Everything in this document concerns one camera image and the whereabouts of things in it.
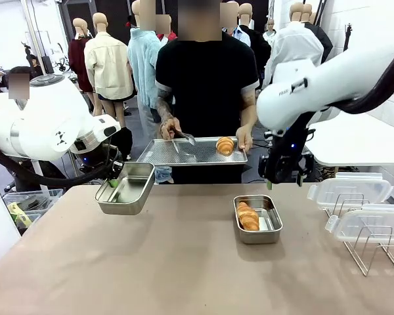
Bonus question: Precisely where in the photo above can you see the clear plastic storage bin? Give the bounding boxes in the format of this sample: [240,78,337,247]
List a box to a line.
[2,188,64,230]

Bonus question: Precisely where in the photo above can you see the person in black T-shirt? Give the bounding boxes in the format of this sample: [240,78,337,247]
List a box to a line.
[154,0,260,184]

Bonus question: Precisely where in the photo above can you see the mannequin in light blue fleece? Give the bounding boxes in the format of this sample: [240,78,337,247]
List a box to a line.
[127,0,164,132]

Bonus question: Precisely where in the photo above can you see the mannequin in black jacket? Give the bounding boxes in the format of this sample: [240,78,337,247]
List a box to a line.
[301,3,334,63]

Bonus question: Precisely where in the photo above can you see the person's left hand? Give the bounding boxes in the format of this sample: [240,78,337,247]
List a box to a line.
[235,124,253,152]

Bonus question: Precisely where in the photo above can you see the black trousers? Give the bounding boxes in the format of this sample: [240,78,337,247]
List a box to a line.
[116,127,134,161]

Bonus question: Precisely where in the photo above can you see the mannequin in black coat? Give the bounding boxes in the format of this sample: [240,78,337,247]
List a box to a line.
[238,3,272,89]

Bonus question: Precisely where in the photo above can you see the small white bust mannequin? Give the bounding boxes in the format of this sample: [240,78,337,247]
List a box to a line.
[263,18,278,43]

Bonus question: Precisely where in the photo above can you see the mannequin in blue shirt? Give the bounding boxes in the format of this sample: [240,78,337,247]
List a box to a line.
[221,1,252,47]

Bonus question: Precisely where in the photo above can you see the clear plastic container lid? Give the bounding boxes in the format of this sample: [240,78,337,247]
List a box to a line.
[324,203,394,244]
[307,172,394,211]

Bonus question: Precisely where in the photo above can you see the mannequin in red jacket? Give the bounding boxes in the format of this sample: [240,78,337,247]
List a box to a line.
[156,14,178,42]

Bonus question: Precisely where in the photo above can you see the person's right hand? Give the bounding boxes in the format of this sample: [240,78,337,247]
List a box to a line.
[160,117,184,141]

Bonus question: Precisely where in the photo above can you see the black tripod stand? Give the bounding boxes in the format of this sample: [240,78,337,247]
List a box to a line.
[343,22,354,52]

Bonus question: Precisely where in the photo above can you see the aluminium frame post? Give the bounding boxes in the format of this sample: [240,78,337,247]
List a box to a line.
[21,0,53,76]

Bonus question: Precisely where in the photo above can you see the metal tongs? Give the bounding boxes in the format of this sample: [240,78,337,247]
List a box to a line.
[169,129,197,154]

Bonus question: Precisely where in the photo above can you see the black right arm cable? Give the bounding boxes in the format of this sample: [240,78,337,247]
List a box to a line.
[328,42,394,115]

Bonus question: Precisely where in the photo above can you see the seated person in grey shirt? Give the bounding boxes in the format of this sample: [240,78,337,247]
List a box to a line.
[7,65,33,101]

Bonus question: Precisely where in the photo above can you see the metal wire rack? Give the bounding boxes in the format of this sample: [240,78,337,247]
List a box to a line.
[324,193,394,277]

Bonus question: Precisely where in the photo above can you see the person's tattooed right forearm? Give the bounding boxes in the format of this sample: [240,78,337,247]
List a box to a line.
[156,98,175,125]

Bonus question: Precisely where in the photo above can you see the mannequin in cream jacket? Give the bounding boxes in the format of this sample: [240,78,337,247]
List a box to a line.
[84,12,135,129]

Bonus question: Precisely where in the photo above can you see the blue denim trousers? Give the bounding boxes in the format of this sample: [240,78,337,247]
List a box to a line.
[154,165,174,184]

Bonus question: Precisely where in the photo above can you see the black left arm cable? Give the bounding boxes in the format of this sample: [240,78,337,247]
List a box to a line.
[0,139,119,188]

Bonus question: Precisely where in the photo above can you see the perforated steel baking tray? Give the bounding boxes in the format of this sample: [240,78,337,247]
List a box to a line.
[136,136,249,167]

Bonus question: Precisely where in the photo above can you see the person's left forearm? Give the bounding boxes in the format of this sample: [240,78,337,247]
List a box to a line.
[240,98,257,129]

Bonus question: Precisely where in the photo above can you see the mannequin in white shirt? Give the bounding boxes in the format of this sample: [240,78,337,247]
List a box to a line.
[264,2,325,89]

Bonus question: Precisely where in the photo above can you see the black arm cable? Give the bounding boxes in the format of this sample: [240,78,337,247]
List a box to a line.
[328,42,394,115]
[0,139,119,188]

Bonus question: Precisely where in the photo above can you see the golden croissant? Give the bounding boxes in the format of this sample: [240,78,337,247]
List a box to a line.
[236,201,261,232]
[215,136,236,156]

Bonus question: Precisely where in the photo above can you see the steel container with rounded corners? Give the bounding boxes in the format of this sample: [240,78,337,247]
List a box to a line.
[232,194,284,245]

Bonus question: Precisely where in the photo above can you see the mannequin in maroon dress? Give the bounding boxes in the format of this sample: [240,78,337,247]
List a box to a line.
[68,18,96,116]

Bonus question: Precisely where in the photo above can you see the background person in black shirt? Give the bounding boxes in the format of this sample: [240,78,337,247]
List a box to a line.
[28,54,45,79]

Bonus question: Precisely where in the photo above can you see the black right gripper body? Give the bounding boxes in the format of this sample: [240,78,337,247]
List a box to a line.
[269,129,311,184]

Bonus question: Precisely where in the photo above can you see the steel container with sharp corners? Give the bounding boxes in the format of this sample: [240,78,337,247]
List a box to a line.
[94,161,156,216]

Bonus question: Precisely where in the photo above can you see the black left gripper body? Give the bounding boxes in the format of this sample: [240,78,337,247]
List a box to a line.
[80,147,124,180]

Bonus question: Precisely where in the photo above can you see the white side table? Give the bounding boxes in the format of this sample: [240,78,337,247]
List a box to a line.
[307,108,394,167]

